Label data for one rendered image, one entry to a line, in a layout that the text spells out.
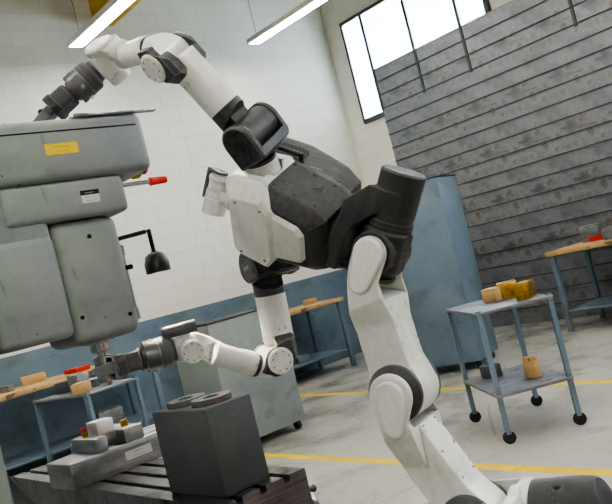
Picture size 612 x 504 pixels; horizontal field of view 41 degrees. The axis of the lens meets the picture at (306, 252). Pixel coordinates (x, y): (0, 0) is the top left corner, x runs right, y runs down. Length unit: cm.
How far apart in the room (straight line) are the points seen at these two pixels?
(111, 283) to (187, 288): 778
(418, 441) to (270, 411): 499
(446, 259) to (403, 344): 596
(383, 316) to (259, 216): 40
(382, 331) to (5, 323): 90
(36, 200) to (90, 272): 23
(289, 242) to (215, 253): 819
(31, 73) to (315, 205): 793
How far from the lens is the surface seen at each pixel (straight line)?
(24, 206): 210
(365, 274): 196
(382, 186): 196
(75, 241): 215
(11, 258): 206
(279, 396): 704
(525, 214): 1021
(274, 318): 231
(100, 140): 221
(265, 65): 1148
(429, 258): 800
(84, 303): 213
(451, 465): 204
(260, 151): 201
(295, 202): 201
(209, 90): 204
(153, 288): 972
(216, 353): 227
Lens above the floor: 137
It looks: 1 degrees up
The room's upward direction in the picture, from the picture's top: 14 degrees counter-clockwise
